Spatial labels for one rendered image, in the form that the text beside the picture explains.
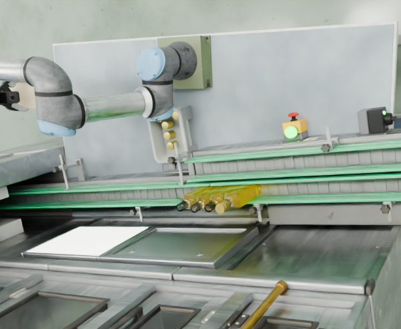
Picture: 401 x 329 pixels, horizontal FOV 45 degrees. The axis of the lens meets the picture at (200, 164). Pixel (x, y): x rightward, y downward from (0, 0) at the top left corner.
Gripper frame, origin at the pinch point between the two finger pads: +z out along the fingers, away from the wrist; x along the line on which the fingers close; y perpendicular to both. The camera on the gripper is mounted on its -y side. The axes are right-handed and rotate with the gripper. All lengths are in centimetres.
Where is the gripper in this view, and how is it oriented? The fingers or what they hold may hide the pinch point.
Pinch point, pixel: (27, 93)
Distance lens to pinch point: 216.9
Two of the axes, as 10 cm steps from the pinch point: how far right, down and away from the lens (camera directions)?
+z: 5.1, -2.2, 8.3
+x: 0.5, 9.7, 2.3
